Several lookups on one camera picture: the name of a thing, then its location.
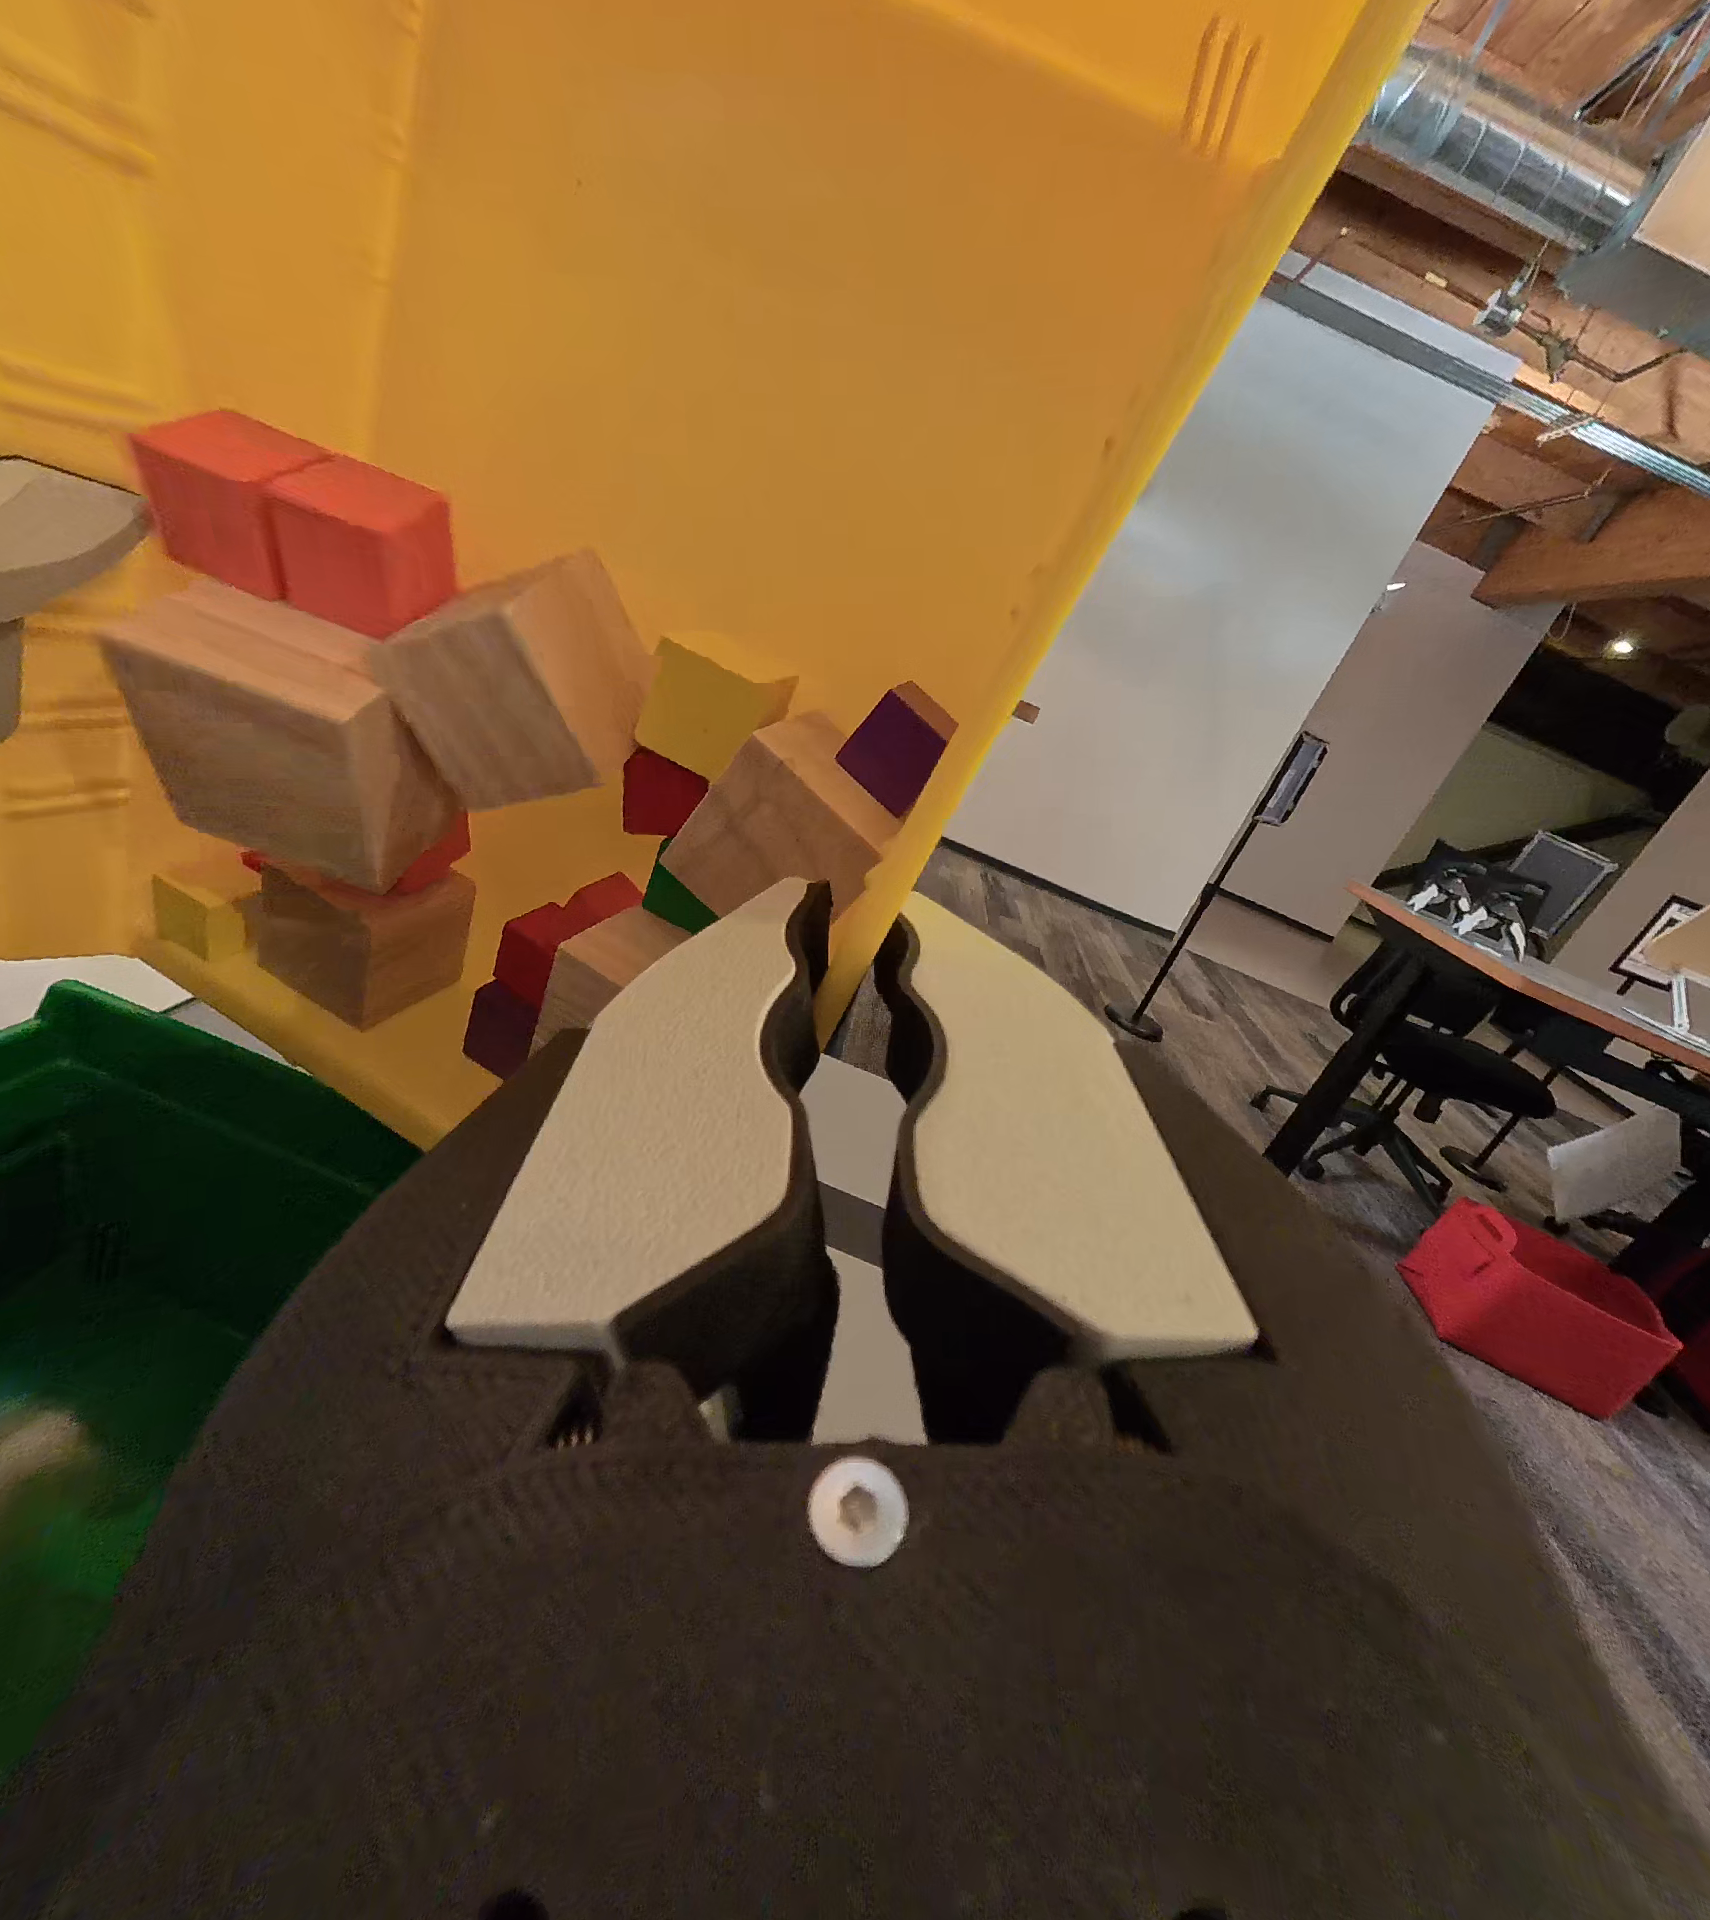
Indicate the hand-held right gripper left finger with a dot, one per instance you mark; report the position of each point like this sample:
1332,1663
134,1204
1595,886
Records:
646,1170

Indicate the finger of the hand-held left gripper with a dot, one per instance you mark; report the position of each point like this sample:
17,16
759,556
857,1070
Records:
2,555

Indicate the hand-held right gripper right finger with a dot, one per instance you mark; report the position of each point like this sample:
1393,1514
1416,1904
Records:
1081,1185

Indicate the pile of coloured wooden cubes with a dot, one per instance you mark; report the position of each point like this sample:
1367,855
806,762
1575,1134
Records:
495,719

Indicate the green plastic box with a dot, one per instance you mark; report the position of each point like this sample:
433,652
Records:
45,1273

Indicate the yellow plastic box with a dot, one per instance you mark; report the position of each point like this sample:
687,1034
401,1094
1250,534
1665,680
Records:
721,373

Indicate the white plastic box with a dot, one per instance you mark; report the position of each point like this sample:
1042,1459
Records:
1612,1170

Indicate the grey tape strip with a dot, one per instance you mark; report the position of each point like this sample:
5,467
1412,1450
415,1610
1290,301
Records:
857,1211

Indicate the black office chair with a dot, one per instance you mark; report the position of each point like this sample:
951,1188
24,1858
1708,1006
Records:
1456,1080

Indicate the black sign stand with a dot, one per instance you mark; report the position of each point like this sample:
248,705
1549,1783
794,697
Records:
1297,779

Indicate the black device with grey prongs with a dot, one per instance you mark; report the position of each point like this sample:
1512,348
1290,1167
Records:
1471,901

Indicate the long wooden desk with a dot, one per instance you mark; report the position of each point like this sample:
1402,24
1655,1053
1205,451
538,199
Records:
1545,991

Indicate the grey framed panel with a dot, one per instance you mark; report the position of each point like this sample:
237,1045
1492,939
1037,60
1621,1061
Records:
1561,878

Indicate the small clear acrylic stand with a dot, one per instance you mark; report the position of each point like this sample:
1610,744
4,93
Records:
1703,1009

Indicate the silver round ventilation duct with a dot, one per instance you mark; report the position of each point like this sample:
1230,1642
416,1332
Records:
1501,137

